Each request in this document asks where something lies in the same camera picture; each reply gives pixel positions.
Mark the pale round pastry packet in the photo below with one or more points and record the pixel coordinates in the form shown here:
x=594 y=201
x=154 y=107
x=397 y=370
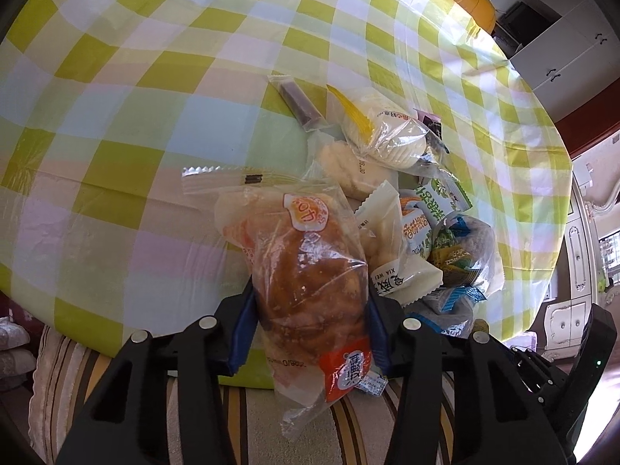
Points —
x=344 y=167

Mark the green checked tablecloth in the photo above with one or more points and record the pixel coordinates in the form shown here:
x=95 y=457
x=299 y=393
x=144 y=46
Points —
x=145 y=106

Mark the white cake yellow stripe packet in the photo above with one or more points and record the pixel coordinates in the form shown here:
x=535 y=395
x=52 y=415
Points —
x=387 y=140

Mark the green white snack packet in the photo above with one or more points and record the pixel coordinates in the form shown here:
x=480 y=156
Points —
x=443 y=193

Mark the ornate white cabinet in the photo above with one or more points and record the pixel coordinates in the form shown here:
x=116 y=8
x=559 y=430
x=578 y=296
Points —
x=581 y=261

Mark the brown bread clear packet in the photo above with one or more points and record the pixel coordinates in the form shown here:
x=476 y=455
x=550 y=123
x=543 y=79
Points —
x=310 y=276

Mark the dark brown snack bar packet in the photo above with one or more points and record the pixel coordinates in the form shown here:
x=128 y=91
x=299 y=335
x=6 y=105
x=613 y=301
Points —
x=296 y=102

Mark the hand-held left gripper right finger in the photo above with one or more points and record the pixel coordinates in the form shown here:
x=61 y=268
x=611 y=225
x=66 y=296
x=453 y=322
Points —
x=378 y=332

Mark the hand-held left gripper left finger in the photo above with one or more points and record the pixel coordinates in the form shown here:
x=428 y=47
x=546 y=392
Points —
x=242 y=332

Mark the black pink snack packet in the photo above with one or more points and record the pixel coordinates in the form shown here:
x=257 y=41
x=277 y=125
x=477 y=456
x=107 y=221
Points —
x=431 y=126

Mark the blue snack packet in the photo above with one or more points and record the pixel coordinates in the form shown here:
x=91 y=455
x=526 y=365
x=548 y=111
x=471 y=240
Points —
x=455 y=298

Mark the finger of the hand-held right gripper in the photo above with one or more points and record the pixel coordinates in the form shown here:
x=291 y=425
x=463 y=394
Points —
x=537 y=373

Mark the clear bag green yellow packets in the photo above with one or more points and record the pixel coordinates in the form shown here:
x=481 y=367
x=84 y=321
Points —
x=455 y=252

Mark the pale bar clear packet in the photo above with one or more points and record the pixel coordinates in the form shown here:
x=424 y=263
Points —
x=380 y=213

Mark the white wall cabinet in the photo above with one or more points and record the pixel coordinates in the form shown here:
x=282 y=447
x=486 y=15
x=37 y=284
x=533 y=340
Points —
x=557 y=53

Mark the white snack packet black print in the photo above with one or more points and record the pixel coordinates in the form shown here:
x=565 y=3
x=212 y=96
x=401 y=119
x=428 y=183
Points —
x=402 y=278

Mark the orange white snack packet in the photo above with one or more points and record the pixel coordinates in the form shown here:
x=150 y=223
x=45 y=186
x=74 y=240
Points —
x=414 y=225

